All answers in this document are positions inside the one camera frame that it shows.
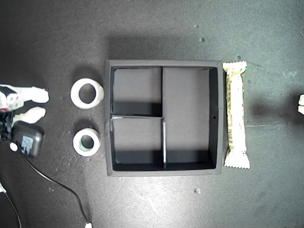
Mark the large white tape roll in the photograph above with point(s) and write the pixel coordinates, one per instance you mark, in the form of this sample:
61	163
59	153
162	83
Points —
74	93

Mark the small white tape roll green core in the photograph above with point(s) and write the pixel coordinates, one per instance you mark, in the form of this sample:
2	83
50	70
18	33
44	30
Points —
77	142

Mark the snack bar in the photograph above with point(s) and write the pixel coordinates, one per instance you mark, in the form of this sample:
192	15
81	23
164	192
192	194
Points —
236	114

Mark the black tray with wells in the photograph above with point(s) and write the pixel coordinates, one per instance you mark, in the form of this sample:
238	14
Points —
185	114

